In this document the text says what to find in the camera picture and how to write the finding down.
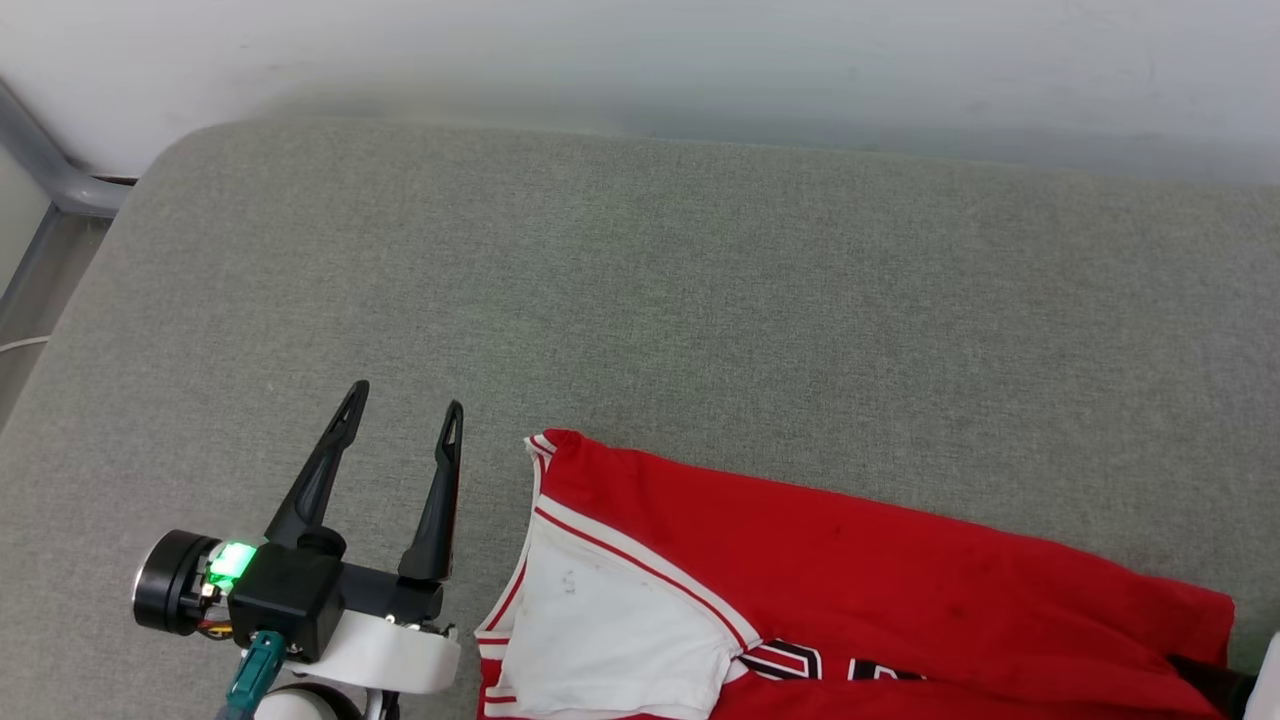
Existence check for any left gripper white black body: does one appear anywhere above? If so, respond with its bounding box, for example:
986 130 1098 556
299 564 462 696

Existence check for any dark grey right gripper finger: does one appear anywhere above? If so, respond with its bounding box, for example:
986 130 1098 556
1167 654 1259 720

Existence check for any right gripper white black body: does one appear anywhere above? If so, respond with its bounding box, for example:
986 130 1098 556
1244 631 1280 720

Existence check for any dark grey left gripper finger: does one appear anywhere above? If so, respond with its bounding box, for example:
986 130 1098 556
397 399 465 584
264 379 371 557

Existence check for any red and white jersey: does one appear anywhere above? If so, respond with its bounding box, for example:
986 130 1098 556
474 429 1237 720

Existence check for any left gripper black round motor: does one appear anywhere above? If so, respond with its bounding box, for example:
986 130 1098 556
131 529 223 637

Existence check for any grey fabric sofa cushion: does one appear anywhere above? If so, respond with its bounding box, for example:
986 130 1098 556
0 118 1280 720

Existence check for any left teal cable connector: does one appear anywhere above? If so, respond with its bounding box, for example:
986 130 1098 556
224 629 288 720

